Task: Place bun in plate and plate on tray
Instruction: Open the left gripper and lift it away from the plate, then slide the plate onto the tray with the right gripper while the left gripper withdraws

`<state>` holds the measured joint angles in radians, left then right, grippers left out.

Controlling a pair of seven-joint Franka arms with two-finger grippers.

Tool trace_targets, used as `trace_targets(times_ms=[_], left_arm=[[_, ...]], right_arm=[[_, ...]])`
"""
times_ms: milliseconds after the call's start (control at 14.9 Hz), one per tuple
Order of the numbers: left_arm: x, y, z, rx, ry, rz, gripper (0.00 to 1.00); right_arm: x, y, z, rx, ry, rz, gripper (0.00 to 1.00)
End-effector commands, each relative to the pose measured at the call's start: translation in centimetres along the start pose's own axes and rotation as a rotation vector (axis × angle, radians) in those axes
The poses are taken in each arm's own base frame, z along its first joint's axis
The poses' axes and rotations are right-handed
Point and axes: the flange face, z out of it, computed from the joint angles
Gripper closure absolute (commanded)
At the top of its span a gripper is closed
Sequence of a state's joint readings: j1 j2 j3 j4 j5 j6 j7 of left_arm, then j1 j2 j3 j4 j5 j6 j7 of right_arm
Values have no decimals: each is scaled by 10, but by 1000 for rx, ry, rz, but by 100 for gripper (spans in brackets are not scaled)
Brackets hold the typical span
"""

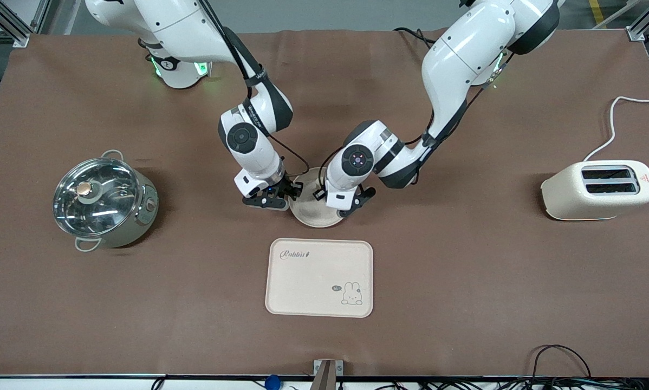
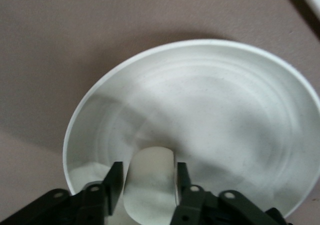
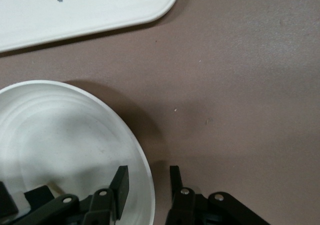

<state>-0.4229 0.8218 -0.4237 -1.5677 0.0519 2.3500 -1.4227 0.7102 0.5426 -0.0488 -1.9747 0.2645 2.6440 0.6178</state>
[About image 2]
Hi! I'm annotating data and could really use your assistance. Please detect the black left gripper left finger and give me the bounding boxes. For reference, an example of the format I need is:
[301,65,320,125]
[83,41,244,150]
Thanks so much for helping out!
[0,161,125,225]

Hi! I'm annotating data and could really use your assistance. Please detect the round white plate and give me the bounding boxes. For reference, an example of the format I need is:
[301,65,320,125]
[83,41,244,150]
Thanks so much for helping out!
[62,38,316,221]

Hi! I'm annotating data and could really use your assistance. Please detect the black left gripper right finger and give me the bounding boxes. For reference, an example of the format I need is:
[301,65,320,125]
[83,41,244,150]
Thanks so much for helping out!
[172,161,293,225]

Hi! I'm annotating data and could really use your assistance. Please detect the brown table cover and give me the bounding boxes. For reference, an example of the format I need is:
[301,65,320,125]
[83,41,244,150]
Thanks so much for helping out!
[0,0,320,225]

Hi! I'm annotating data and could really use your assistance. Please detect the white steamed bun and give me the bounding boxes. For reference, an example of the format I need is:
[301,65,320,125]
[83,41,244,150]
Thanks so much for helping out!
[123,146,179,222]

